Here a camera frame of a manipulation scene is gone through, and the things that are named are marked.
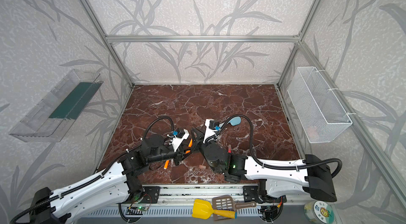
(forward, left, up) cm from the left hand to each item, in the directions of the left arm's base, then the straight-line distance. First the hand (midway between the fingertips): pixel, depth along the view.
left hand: (196, 143), depth 69 cm
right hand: (+5, +2, +7) cm, 8 cm away
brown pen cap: (-5, -2, -20) cm, 21 cm away
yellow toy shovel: (-23, -3, -20) cm, 30 cm away
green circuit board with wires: (-23, +24, -19) cm, 38 cm away
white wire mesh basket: (+6, -50, +16) cm, 53 cm away
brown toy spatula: (-20, -14, -20) cm, 32 cm away
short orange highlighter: (-2, +2, +2) cm, 4 cm away
